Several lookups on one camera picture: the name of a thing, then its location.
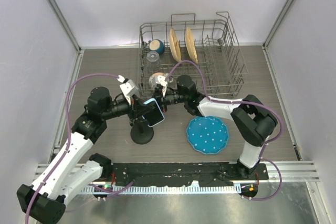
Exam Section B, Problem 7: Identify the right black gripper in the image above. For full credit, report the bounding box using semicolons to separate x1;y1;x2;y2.
149;88;187;113

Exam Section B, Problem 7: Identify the phone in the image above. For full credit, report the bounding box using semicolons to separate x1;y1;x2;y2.
142;98;165;127

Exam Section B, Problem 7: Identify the black phone stand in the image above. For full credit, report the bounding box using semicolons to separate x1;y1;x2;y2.
130;120;154;145

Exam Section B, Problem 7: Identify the grey wire dish rack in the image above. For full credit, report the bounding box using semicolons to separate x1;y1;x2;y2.
138;11;247;99

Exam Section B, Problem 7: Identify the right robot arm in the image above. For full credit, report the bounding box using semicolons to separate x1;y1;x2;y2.
149;73;282;179

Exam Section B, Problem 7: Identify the striped ceramic mug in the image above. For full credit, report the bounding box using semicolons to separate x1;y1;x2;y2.
148;72;174;90

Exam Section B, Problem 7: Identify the clear glass cup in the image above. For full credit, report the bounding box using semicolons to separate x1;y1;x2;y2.
146;51;161;74

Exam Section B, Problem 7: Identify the blue ceramic bowl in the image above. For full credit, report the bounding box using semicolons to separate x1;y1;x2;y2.
149;39;165;55

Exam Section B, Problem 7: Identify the left beige plate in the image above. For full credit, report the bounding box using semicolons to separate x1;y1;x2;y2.
169;28;182;62

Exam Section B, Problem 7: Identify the beige plate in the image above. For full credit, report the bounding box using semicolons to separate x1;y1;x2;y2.
169;28;182;62
185;27;198;64

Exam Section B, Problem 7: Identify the right beige plate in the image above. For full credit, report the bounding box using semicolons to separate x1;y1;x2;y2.
185;27;198;64

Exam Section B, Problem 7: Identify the blue polka dot plate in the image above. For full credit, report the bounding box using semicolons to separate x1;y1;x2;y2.
186;116;229;155

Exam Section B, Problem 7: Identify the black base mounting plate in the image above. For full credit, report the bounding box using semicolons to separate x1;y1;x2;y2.
113;162;269;187

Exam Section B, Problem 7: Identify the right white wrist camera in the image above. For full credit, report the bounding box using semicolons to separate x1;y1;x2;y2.
154;75;168;97

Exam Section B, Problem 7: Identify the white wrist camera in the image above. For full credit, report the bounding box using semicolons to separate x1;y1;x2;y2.
117;75;139;105
154;75;168;97

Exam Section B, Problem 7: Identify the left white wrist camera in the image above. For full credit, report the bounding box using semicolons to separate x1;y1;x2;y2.
117;75;139;105

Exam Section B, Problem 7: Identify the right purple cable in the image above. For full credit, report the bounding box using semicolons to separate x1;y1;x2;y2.
165;60;284;202

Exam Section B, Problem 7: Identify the purple cable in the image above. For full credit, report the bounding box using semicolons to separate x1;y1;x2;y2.
25;73;134;224
165;60;284;202

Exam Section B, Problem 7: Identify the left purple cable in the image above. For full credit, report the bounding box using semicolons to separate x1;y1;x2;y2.
25;73;134;224

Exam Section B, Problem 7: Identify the white slotted cable duct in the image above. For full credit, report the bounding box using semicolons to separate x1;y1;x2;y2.
79;184;241;195

